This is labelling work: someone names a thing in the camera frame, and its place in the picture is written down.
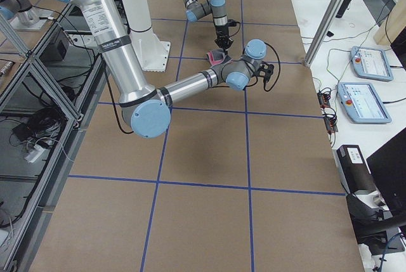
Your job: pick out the aluminium frame post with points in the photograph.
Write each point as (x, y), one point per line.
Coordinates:
(322, 30)

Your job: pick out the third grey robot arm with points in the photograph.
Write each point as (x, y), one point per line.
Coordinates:
(23, 16)

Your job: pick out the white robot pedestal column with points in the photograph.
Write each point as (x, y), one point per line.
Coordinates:
(151, 52)

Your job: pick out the aluminium frame rail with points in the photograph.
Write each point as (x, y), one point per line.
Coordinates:
(47, 99)

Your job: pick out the blue teach pendant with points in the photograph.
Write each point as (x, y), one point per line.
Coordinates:
(371, 63)
(362, 104)

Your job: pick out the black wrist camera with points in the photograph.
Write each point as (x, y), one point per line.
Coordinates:
(265, 71)
(232, 23)

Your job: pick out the pink and grey towel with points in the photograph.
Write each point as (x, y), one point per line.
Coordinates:
(218, 57)

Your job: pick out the far blue teach pendant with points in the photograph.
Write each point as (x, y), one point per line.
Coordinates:
(371, 63)

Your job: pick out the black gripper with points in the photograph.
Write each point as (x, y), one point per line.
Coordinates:
(221, 32)

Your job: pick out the near blue teach pendant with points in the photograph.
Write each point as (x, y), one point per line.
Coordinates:
(362, 104)

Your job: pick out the black monitor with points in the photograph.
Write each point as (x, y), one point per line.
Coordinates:
(387, 165)

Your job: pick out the small orange circuit board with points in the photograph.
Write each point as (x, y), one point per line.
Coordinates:
(324, 96)

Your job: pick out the white power strip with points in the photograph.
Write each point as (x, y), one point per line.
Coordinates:
(34, 154)

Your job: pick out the black device with label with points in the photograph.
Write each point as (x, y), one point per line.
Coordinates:
(357, 178)

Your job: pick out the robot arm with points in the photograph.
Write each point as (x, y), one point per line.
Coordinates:
(123, 32)
(197, 9)

